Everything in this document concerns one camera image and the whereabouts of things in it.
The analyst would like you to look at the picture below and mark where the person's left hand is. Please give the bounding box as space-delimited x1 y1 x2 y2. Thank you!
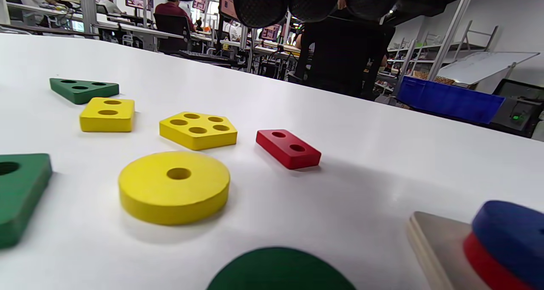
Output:
152 0 408 29

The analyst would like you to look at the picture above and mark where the yellow pentagon block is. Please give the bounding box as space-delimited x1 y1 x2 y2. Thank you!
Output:
159 111 238 151

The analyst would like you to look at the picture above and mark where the red rectangle block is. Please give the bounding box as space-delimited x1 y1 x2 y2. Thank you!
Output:
256 129 322 170

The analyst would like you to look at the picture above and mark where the yellow rectangle block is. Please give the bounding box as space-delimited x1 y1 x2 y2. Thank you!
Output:
79 97 135 133

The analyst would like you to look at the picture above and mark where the green triangle block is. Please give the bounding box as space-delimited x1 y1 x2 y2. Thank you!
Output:
49 78 120 105

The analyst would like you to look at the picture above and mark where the yellow round block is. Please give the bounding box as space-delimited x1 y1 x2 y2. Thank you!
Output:
118 151 231 226

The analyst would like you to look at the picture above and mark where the green round block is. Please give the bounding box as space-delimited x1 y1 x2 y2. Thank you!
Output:
206 247 357 290

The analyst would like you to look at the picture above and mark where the green square block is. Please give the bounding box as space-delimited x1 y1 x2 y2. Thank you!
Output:
0 154 53 249

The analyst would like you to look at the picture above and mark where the wooden post board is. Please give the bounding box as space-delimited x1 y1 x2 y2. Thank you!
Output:
407 211 493 290

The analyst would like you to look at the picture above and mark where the blue round block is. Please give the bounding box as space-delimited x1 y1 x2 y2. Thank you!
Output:
472 200 544 288

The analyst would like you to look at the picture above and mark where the red round block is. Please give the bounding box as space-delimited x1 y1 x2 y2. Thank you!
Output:
463 233 536 290

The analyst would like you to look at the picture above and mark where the metal shelf rack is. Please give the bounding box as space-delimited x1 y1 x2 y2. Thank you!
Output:
376 0 500 95

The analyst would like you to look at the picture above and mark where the blue plastic crate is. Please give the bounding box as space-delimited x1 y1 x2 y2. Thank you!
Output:
397 75 506 125

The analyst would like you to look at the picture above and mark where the white panel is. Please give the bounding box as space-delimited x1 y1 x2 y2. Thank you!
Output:
438 51 540 85

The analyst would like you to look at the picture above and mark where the black equipment box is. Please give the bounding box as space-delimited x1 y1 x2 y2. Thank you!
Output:
491 78 544 138

